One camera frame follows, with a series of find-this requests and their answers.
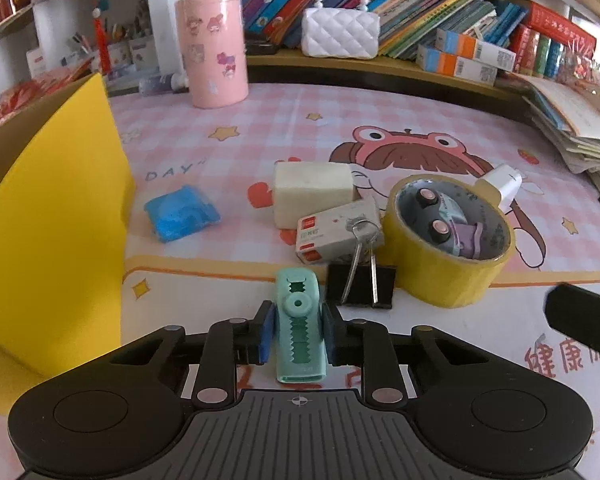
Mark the red plastic sheets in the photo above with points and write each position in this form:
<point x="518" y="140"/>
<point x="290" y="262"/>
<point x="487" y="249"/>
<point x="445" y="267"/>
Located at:
<point x="10" y="105"/>

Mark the blue wrapped packet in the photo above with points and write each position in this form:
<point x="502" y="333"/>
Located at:
<point x="182" y="212"/>

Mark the small toy car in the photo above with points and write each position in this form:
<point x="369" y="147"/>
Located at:
<point x="452" y="212"/>

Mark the white red staples box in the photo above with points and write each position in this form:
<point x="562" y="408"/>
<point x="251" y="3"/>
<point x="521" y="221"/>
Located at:
<point x="325" y="232"/>

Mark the dark lying bottle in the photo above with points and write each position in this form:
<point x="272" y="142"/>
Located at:
<point x="160" y="85"/>

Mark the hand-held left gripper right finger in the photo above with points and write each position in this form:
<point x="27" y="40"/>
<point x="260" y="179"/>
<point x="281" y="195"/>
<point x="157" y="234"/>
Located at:
<point x="332" y="336"/>

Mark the yellow tape roll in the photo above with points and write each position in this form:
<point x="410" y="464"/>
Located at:
<point x="430" y="285"/>

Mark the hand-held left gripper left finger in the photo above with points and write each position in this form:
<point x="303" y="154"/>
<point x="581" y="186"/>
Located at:
<point x="266" y="334"/>

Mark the yellow cardboard box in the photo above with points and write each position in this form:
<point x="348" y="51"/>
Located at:
<point x="55" y="210"/>

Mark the red tassel ornament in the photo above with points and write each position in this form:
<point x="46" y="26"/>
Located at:
<point x="100" y="35"/>

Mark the white foam block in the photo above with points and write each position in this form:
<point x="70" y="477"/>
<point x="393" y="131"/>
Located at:
<point x="310" y="190"/>

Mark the white shelf unit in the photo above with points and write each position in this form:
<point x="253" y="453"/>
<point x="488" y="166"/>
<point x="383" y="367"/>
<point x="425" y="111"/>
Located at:
<point x="157" y="15"/>

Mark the pink cartoon cylinder container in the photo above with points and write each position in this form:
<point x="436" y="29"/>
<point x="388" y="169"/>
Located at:
<point x="215" y="45"/>

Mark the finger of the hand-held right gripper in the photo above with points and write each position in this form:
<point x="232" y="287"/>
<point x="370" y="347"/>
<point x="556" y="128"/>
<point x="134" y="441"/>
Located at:
<point x="580" y="315"/>

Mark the black binder clip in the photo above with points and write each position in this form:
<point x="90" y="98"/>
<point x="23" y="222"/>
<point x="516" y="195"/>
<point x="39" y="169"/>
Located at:
<point x="336" y="285"/>

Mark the stack of papers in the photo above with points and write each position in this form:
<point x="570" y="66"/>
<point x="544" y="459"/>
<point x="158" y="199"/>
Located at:
<point x="575" y="120"/>

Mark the row of colourful books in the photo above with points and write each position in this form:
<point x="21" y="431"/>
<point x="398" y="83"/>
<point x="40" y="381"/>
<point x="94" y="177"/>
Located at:
<point x="420" y="5"/>

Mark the white charger plug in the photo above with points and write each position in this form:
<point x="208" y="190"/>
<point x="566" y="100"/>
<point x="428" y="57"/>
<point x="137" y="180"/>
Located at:
<point x="502" y="182"/>

